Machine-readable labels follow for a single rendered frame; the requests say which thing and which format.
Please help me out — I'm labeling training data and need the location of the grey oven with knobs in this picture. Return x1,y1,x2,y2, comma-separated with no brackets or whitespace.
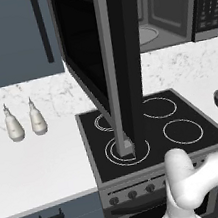
94,144,218,218

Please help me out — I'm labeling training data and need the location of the black microwave door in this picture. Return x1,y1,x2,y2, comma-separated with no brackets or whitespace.
46,0,168,166

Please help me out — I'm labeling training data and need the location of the black cupboard handle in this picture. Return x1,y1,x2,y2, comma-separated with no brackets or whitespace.
29,0,56,65

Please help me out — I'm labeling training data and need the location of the black microwave oven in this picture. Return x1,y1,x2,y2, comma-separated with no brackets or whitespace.
131,0,218,55

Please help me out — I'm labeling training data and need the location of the blue-grey wall cupboard door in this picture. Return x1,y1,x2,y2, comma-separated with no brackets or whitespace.
0,0,67,90

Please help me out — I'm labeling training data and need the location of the black hob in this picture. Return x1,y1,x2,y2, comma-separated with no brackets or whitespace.
73,80,218,187

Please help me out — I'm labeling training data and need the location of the black oven knob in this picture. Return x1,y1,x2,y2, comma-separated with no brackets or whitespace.
144,182,156,195
127,189,139,201
109,196,121,207

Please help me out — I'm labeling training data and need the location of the black oven door handle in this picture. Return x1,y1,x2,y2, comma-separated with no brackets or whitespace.
109,194,170,218

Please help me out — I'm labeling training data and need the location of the white squeeze bottle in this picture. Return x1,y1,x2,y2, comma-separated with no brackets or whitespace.
1,100,27,144
26,94,49,138

